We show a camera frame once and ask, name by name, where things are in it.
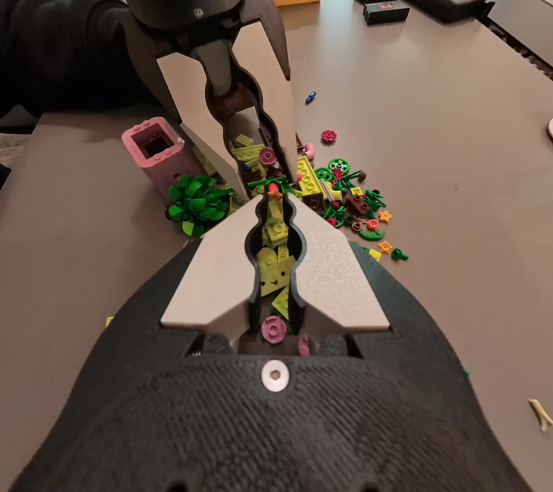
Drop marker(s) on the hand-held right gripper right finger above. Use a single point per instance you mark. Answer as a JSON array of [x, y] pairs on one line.
[[337, 280]]

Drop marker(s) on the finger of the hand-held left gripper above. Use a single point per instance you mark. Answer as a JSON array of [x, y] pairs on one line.
[[190, 103], [270, 81]]

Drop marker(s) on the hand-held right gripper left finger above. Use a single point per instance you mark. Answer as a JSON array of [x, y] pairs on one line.
[[216, 284]]

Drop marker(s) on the pink round toy stud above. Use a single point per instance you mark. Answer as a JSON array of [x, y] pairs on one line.
[[273, 329]]

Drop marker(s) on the pink toy brick pot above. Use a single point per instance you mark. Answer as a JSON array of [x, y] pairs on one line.
[[162, 174]]

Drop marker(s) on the pile of small toy bricks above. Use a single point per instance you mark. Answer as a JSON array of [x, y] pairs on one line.
[[276, 228]]

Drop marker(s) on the green leafy brick plant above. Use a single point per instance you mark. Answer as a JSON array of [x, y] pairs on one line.
[[196, 204]]

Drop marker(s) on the green toy stem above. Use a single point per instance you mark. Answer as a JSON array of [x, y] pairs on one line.
[[259, 183]]

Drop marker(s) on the person's left forearm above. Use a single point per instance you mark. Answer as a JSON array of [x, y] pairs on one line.
[[65, 46]]

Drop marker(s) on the person's left hand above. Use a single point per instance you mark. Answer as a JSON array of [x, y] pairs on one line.
[[231, 105]]

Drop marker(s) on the blue toy pin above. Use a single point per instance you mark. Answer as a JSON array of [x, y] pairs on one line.
[[310, 97]]

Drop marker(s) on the narrow lime toy plate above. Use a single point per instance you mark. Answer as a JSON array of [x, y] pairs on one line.
[[375, 254]]

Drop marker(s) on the lime face print tile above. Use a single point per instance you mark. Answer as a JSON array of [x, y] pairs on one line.
[[276, 273]]

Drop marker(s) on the pink curved toy tube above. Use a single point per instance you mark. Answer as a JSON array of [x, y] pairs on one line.
[[309, 149]]

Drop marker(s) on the magenta flower toy piece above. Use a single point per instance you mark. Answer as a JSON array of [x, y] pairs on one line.
[[329, 135]]

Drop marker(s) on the long wide lime plate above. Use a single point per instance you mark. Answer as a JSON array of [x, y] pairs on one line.
[[309, 174]]

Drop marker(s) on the green toy wheel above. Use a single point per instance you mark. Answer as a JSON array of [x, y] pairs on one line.
[[339, 165], [322, 175]]

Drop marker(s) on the tan twig toy piece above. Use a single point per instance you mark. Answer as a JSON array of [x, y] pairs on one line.
[[541, 414]]

